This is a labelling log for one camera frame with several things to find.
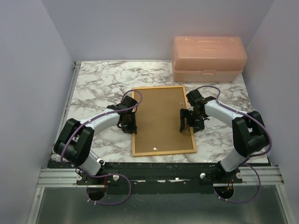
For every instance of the aluminium extrusion rail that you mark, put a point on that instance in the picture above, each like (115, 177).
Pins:
(66, 177)
(77, 66)

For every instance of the aluminium extrusion rail left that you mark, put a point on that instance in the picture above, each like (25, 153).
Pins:
(77, 66)

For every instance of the aluminium extrusion rail front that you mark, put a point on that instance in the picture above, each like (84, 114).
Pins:
(66, 177)

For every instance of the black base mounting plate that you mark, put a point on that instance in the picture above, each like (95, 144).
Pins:
(119, 178)

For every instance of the brown cardboard backing board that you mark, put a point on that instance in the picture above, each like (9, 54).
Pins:
(161, 119)

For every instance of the pink translucent plastic box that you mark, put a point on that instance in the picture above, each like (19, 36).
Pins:
(207, 59)

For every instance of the orange wooden picture frame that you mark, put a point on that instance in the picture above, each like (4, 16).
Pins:
(134, 149)

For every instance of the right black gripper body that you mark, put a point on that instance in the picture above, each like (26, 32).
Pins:
(197, 122)

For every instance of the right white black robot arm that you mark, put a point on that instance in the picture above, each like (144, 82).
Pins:
(249, 134)

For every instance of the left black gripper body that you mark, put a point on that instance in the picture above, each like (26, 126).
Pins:
(128, 127)

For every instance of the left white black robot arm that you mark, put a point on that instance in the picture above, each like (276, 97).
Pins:
(75, 140)

